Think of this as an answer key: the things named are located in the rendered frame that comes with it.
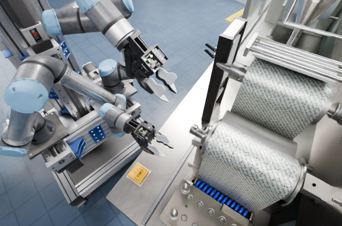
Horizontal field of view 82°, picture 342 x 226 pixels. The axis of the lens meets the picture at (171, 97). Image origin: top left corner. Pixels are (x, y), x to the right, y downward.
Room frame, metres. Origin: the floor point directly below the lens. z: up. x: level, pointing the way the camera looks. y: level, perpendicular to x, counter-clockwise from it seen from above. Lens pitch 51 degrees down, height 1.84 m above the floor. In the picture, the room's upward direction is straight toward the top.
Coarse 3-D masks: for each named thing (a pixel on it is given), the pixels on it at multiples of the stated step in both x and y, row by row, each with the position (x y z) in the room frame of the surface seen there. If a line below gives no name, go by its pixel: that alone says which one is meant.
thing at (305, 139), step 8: (328, 56) 0.92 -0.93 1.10; (312, 128) 0.43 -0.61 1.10; (296, 136) 0.48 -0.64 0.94; (304, 136) 0.42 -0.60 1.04; (312, 136) 0.38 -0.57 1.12; (304, 144) 0.38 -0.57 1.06; (296, 152) 0.37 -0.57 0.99; (304, 152) 0.33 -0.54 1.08; (296, 200) 0.15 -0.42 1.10; (288, 208) 0.14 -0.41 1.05; (296, 208) 0.12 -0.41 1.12; (272, 216) 0.13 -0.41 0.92; (280, 216) 0.12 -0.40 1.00; (288, 216) 0.11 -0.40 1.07; (296, 216) 0.10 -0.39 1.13; (272, 224) 0.10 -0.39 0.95; (280, 224) 0.09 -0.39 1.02; (288, 224) 0.09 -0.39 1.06
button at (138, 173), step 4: (136, 164) 0.34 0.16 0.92; (140, 164) 0.34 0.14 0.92; (132, 168) 0.32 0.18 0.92; (136, 168) 0.32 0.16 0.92; (140, 168) 0.32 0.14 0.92; (144, 168) 0.32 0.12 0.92; (132, 172) 0.30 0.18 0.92; (136, 172) 0.30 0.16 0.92; (140, 172) 0.30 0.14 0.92; (144, 172) 0.30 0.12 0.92; (148, 172) 0.31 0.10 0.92; (132, 176) 0.29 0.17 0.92; (136, 176) 0.29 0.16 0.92; (140, 176) 0.29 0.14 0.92; (144, 176) 0.29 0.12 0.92; (136, 180) 0.27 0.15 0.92; (140, 180) 0.27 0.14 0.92
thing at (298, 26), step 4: (288, 24) 0.73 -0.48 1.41; (292, 24) 0.73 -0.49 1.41; (296, 24) 0.72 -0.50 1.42; (300, 24) 0.72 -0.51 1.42; (300, 28) 0.71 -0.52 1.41; (304, 28) 0.70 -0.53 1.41; (308, 28) 0.70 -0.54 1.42; (312, 28) 0.69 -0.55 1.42; (312, 32) 0.68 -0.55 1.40; (316, 32) 0.68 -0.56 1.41; (320, 32) 0.67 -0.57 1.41; (324, 32) 0.67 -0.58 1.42; (328, 32) 0.66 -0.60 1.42; (328, 36) 0.65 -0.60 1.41; (332, 36) 0.65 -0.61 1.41; (336, 36) 0.64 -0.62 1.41; (340, 36) 0.64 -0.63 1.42
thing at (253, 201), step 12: (204, 168) 0.24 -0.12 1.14; (216, 168) 0.22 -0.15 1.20; (204, 180) 0.24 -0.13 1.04; (216, 180) 0.21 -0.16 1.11; (228, 180) 0.20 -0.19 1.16; (228, 192) 0.18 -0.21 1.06; (240, 192) 0.17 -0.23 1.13; (252, 192) 0.16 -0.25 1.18; (240, 204) 0.15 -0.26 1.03; (252, 204) 0.14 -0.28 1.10; (264, 204) 0.13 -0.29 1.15
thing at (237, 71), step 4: (236, 64) 0.54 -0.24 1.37; (240, 64) 0.54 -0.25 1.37; (232, 68) 0.53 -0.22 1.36; (236, 68) 0.52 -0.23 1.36; (240, 68) 0.52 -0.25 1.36; (244, 68) 0.52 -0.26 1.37; (232, 72) 0.52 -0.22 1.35; (236, 72) 0.51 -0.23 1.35; (240, 72) 0.51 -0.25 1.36; (244, 72) 0.50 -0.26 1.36; (228, 76) 0.52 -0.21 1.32; (232, 76) 0.51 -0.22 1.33; (236, 76) 0.50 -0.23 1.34; (240, 76) 0.50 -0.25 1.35; (236, 80) 0.51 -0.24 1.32; (240, 80) 0.49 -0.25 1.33
